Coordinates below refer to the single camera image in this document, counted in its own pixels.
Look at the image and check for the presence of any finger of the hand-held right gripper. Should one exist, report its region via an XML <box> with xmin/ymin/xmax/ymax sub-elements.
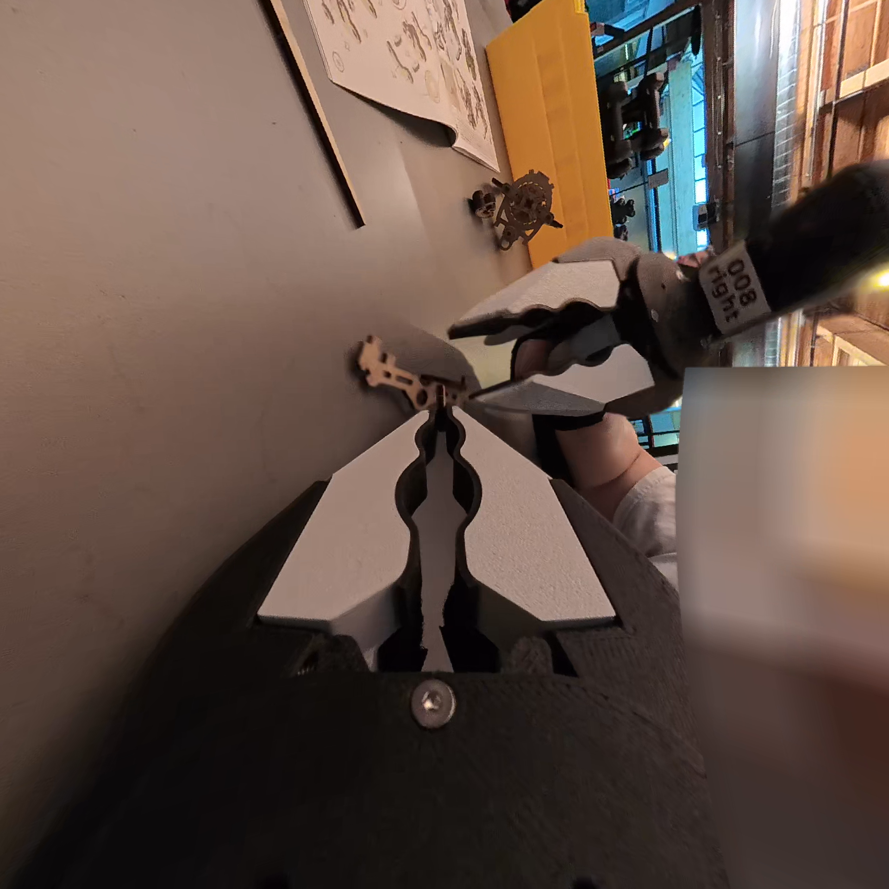
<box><xmin>448</xmin><ymin>257</ymin><xmax>624</xmax><ymax>343</ymax></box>
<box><xmin>467</xmin><ymin>342</ymin><xmax>658</xmax><ymax>419</ymax></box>

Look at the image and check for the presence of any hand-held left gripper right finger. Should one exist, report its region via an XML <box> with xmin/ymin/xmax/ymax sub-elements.
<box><xmin>449</xmin><ymin>410</ymin><xmax>618</xmax><ymax>634</ymax></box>

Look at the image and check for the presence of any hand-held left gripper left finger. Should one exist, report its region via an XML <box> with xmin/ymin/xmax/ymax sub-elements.
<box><xmin>257</xmin><ymin>410</ymin><xmax>435</xmax><ymax>634</ymax></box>

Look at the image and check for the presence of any wooden model part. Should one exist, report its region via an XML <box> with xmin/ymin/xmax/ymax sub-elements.
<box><xmin>356</xmin><ymin>335</ymin><xmax>468</xmax><ymax>411</ymax></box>

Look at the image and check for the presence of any person's right forearm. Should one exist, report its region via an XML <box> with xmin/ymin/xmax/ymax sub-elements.
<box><xmin>556</xmin><ymin>414</ymin><xmax>680</xmax><ymax>563</ymax></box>

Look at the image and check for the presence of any wooden gear model assembly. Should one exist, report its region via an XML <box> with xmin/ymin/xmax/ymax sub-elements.
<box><xmin>489</xmin><ymin>169</ymin><xmax>565</xmax><ymax>251</ymax></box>

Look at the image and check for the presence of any person's right hand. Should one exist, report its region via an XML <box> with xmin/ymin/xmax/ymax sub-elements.
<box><xmin>514</xmin><ymin>337</ymin><xmax>560</xmax><ymax>381</ymax></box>

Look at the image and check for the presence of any yellow plastic bin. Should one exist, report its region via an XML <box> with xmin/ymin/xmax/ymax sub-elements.
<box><xmin>485</xmin><ymin>7</ymin><xmax>615</xmax><ymax>270</ymax></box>

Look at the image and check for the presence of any black dumbbell rack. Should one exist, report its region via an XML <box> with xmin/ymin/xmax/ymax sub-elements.
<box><xmin>597</xmin><ymin>69</ymin><xmax>671</xmax><ymax>240</ymax></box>

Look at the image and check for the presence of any assembly instruction booklet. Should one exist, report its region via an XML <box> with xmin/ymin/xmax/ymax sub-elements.
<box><xmin>303</xmin><ymin>0</ymin><xmax>501</xmax><ymax>172</ymax></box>

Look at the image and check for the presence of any thin wooden strip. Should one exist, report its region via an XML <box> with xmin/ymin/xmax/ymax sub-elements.
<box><xmin>267</xmin><ymin>0</ymin><xmax>367</xmax><ymax>228</ymax></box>

